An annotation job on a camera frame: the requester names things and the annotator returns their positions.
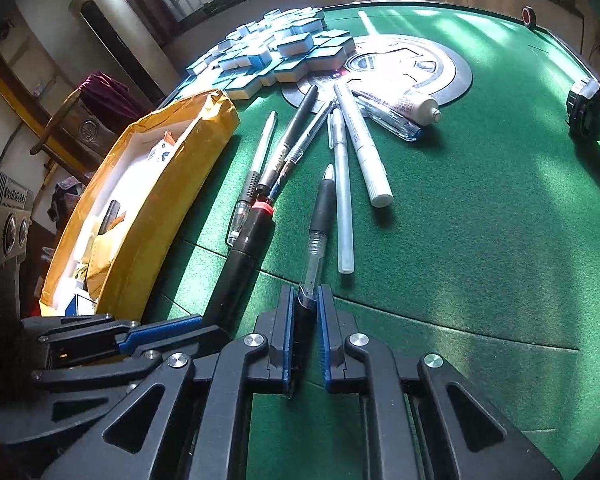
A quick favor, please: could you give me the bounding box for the black round cap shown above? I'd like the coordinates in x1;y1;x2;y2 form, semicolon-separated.
566;79;600;142

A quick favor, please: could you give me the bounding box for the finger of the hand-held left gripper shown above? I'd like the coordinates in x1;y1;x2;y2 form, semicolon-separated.
20;312;203;361
32;325;226;391

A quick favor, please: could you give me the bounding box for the slim white pen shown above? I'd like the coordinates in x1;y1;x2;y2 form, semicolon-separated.
327;109;355;275

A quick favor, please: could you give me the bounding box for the grey tower speaker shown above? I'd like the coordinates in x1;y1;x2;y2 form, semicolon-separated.
0;169;35;321

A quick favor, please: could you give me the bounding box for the black grip gel pen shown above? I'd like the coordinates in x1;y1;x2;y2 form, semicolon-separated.
294;164;339;391

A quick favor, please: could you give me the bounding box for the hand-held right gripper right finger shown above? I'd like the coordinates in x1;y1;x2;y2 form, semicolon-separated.
317;284;563;480

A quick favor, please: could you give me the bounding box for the long black pen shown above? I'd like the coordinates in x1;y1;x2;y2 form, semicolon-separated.
256;85;319;196

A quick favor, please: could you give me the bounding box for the white standing air conditioner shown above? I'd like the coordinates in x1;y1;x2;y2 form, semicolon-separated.
69;0;181;106

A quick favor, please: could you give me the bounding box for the carved wooden chair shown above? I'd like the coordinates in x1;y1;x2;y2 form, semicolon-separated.
30;90;126;186

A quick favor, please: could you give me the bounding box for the clear gel pen black cap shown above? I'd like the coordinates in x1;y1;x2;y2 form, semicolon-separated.
267;101;337;206

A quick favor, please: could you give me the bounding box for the white ointment tube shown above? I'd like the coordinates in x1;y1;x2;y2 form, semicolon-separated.
349;87;441;126

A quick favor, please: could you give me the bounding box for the thin black pen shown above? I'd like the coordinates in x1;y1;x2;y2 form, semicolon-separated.
99;200;126;236

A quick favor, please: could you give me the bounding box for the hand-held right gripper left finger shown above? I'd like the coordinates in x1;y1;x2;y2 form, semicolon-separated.
40;284;297;480

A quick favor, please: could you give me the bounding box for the pile of mahjong tiles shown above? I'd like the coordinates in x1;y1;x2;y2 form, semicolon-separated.
172;4;357;103

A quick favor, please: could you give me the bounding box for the dark red cloth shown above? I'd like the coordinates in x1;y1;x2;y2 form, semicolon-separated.
75;72;153;121

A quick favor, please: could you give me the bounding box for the thick black marker red ring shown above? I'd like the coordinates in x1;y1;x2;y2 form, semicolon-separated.
202;200;277;333

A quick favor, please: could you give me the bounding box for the clear pen cap piece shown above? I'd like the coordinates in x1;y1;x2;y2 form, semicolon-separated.
352;96;423;142

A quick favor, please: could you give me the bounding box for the white foam box yellow tape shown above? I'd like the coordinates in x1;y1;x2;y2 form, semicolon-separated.
39;89;241;318

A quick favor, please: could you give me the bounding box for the blue white medicine box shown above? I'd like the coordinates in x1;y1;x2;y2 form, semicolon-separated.
62;294;98;317

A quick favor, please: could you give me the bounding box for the white marker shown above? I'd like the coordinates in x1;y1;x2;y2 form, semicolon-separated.
333;82;394;209

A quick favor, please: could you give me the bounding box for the brown snack packet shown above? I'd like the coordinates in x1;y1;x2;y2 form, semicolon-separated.
82;210;128;301

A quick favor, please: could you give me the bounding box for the round grey table centre panel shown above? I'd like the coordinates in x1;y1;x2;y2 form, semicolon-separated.
281;35;473;110

